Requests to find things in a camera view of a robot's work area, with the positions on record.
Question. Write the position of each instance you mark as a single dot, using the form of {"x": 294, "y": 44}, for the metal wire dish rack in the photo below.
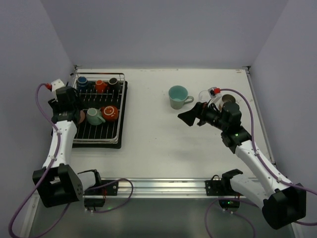
{"x": 94, "y": 76}

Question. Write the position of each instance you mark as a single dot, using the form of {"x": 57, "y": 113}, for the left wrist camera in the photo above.
{"x": 57, "y": 84}

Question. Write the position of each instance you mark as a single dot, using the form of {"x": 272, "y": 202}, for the small orange cup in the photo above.
{"x": 101, "y": 86}

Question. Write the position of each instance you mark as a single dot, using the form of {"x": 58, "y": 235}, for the black drip tray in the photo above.
{"x": 108, "y": 134}

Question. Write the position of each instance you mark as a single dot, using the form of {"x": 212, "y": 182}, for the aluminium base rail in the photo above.
{"x": 155, "y": 188}

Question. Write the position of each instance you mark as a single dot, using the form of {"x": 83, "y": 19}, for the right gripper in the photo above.
{"x": 198, "y": 113}

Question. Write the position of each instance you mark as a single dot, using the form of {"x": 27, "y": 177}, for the clear glass tumbler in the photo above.
{"x": 204, "y": 96}

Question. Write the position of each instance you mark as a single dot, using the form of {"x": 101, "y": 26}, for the metal tin cup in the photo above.
{"x": 224, "y": 99}

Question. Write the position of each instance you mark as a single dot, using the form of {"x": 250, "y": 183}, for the large green mug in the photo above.
{"x": 178, "y": 97}

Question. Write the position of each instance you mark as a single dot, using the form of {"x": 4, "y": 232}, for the pink plastic cup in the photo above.
{"x": 82, "y": 117}

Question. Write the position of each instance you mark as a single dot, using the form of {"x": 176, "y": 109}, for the blue cup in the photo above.
{"x": 82, "y": 84}

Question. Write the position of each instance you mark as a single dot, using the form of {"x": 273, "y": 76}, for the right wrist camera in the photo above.
{"x": 215, "y": 95}

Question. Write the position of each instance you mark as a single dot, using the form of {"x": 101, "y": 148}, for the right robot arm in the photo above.
{"x": 280, "y": 201}

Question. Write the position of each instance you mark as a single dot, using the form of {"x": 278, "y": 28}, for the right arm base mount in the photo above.
{"x": 220, "y": 186}

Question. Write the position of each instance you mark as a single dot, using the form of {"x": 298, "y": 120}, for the black cup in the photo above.
{"x": 114, "y": 84}

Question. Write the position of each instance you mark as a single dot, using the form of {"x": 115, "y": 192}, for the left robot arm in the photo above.
{"x": 56, "y": 182}

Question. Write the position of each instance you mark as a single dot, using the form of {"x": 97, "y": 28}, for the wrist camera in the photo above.
{"x": 215, "y": 95}
{"x": 57, "y": 84}

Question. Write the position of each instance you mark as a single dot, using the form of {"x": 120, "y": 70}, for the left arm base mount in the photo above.
{"x": 95, "y": 196}

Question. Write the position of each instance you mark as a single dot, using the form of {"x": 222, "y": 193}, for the red smiley mug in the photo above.
{"x": 110, "y": 113}

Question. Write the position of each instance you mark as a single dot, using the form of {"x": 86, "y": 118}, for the small green teacup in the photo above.
{"x": 94, "y": 116}

